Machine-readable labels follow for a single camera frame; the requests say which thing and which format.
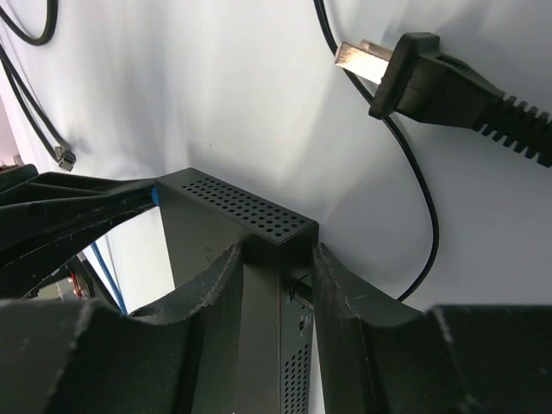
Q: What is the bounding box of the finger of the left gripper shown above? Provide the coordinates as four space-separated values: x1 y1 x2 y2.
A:
1 164 155 298

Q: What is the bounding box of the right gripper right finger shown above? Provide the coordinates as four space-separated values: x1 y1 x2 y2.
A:
312 244 551 413

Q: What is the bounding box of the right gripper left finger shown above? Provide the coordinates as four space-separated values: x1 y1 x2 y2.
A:
1 244 243 413

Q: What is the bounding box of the blue ethernet cable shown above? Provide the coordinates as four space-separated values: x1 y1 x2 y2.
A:
90 185 161 314

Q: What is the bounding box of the black network switch box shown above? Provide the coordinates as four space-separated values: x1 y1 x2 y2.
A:
156 168 318 413

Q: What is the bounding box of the black power adapter cable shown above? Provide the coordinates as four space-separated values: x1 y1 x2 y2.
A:
312 0 552 303

